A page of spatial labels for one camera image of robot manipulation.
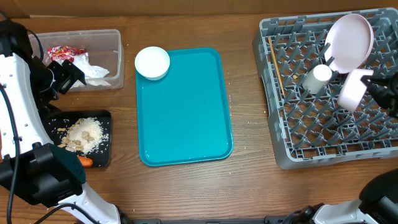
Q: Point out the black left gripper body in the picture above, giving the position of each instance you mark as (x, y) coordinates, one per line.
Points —
(56, 78)

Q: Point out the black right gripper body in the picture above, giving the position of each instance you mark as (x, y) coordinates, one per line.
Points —
(392, 98)

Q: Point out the pink bowl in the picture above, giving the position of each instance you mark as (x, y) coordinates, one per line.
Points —
(353, 89)

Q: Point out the red snack wrapper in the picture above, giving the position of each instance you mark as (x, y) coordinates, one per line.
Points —
(63, 52)

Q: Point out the white napkin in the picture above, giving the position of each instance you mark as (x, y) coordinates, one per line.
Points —
(93, 74)

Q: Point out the white round plate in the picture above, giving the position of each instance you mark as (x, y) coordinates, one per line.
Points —
(351, 40)

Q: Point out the white cup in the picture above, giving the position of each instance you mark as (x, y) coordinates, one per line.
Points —
(317, 78)

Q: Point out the white bowl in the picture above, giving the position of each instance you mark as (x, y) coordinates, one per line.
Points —
(152, 63)

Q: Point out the wooden chopstick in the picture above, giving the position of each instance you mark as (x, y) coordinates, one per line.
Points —
(276, 67)

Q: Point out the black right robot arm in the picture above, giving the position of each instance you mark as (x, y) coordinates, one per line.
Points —
(377, 201)

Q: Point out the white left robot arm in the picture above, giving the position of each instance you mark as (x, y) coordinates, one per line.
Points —
(33, 168)

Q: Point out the grey dishwasher rack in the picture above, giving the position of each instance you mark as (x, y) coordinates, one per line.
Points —
(314, 130)

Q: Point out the clear plastic bin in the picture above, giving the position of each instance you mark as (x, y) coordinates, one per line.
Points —
(104, 49)

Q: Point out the rice and peanut shell scraps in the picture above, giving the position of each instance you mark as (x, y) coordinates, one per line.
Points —
(85, 136)

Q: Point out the orange carrot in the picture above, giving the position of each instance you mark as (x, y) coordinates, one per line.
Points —
(86, 162)

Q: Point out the black food tray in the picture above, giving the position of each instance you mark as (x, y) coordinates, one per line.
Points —
(101, 154)

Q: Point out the teal serving tray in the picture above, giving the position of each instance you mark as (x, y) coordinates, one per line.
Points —
(184, 117)

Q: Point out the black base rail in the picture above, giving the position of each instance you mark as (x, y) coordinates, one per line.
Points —
(265, 220)

